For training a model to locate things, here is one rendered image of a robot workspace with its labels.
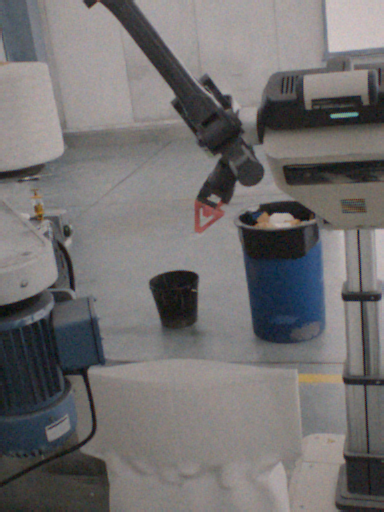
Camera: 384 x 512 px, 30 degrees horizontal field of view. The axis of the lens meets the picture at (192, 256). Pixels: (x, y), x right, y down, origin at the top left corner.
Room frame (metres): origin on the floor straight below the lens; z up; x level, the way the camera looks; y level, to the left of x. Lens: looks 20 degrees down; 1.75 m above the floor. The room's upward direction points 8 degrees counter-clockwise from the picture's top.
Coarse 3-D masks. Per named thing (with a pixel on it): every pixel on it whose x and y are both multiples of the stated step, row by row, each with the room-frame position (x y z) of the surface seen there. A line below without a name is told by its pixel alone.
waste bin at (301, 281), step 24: (240, 216) 3.65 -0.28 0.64; (240, 240) 3.54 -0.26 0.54; (264, 240) 3.37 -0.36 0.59; (288, 240) 3.34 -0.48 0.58; (312, 240) 3.39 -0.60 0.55; (264, 264) 3.39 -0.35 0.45; (288, 264) 3.35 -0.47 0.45; (312, 264) 3.40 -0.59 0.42; (264, 288) 3.41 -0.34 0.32; (288, 288) 3.36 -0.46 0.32; (312, 288) 3.40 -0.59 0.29; (264, 312) 3.42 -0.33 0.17; (288, 312) 3.37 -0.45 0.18; (312, 312) 3.40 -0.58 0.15; (264, 336) 3.45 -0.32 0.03; (288, 336) 3.38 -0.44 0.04; (312, 336) 3.40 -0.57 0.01
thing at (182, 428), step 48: (96, 384) 1.34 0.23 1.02; (144, 384) 1.28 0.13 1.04; (192, 384) 1.25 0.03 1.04; (240, 384) 1.25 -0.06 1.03; (288, 384) 1.24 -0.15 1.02; (96, 432) 1.35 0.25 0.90; (144, 432) 1.28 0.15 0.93; (192, 432) 1.25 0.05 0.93; (240, 432) 1.25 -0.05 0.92; (288, 432) 1.25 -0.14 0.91; (144, 480) 1.29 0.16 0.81; (192, 480) 1.26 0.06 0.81; (240, 480) 1.23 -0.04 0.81
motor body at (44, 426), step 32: (0, 320) 1.01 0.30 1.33; (32, 320) 1.01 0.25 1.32; (0, 352) 1.00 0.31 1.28; (32, 352) 1.01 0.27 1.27; (0, 384) 1.01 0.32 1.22; (32, 384) 1.00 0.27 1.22; (64, 384) 1.08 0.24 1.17; (0, 416) 1.01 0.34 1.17; (32, 416) 1.00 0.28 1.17; (64, 416) 1.03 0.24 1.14; (0, 448) 1.01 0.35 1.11; (32, 448) 0.99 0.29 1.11
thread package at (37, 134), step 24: (0, 72) 1.14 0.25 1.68; (24, 72) 1.15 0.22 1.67; (0, 96) 1.13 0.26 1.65; (24, 96) 1.15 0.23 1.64; (48, 96) 1.19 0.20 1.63; (0, 120) 1.13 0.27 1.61; (24, 120) 1.14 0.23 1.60; (48, 120) 1.17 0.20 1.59; (0, 144) 1.13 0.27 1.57; (24, 144) 1.14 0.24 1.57; (48, 144) 1.16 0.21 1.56; (0, 168) 1.13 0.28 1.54
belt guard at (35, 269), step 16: (0, 208) 1.36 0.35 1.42; (0, 224) 1.24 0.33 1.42; (16, 224) 1.22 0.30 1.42; (0, 240) 1.14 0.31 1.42; (16, 240) 1.13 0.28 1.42; (32, 240) 1.11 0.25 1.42; (0, 256) 1.05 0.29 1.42; (16, 256) 1.04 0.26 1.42; (32, 256) 1.03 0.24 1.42; (48, 256) 1.04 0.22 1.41; (0, 272) 0.98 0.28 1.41; (16, 272) 0.99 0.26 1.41; (32, 272) 1.01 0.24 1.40; (48, 272) 1.04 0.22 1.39; (0, 288) 0.98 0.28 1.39; (16, 288) 0.99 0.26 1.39; (32, 288) 1.00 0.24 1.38; (0, 304) 0.98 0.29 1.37
